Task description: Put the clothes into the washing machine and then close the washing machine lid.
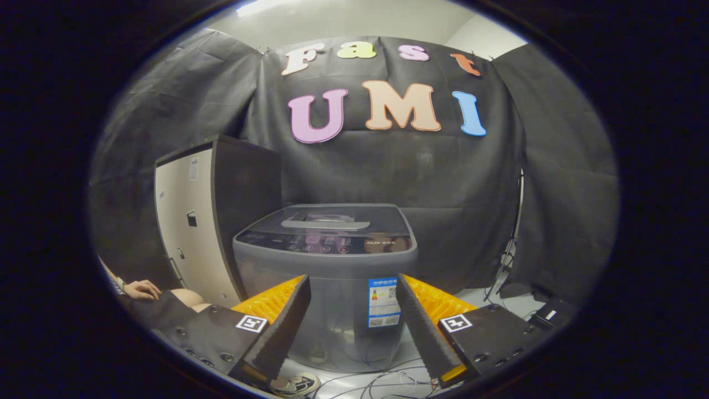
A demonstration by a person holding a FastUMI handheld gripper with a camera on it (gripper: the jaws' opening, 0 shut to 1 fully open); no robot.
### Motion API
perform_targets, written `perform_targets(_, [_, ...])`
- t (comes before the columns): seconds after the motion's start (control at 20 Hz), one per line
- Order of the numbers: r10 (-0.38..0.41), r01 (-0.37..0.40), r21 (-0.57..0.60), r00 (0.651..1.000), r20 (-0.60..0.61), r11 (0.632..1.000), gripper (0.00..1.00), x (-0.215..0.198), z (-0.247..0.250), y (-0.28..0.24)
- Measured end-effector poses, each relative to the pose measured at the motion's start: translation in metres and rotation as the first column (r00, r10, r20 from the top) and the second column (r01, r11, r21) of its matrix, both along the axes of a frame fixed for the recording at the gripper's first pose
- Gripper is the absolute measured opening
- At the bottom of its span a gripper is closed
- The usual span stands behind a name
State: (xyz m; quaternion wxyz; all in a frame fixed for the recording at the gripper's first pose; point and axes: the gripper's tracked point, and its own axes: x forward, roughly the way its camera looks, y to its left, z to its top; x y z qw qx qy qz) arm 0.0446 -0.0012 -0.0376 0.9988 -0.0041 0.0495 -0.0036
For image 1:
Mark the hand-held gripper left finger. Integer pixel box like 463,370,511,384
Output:
152,275,312,388

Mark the person's bare leg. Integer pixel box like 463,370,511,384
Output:
169,288,212,313

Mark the black box on floor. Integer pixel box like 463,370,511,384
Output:
528,296,580,331

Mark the dark cabinet with white door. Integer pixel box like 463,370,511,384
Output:
154,135,283,309

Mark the person's sneaker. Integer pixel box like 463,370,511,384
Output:
270,371,321,398

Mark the grey washing machine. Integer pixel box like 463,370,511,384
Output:
233,203,418,374

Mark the dark washing machine lid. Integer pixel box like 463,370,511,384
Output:
248,203,414,239

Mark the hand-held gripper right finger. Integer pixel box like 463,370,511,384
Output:
395,273,554,388

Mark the person's dark clothing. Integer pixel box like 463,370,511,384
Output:
125,291,196,333

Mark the black light stand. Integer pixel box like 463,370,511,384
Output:
484,169,525,303

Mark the black backdrop cloth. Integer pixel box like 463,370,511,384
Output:
89,28,619,306

